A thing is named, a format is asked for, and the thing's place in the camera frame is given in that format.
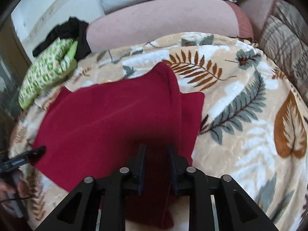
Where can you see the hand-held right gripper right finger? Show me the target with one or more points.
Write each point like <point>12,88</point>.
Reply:
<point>172,168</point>

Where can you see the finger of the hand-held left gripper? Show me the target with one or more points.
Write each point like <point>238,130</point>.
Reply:
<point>36,151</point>

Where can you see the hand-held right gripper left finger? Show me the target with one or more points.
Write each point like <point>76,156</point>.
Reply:
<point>140,168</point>

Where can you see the red knit sweater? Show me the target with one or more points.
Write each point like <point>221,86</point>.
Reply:
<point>115,130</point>

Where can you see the person's left hand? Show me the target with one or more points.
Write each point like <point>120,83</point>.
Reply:
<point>12,190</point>

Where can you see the green patterned cloth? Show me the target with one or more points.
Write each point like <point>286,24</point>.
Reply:
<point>48,67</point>

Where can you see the leaf print blanket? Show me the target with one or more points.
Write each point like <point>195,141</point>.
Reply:
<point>240,105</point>

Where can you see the black cloth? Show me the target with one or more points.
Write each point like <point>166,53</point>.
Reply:
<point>72,36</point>

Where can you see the white headboard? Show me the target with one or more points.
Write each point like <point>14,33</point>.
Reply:
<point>55,9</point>

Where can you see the pink quilted cushion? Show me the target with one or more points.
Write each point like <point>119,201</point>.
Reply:
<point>163,21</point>

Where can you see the striped brown quilt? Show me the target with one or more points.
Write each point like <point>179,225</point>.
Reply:
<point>286,41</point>

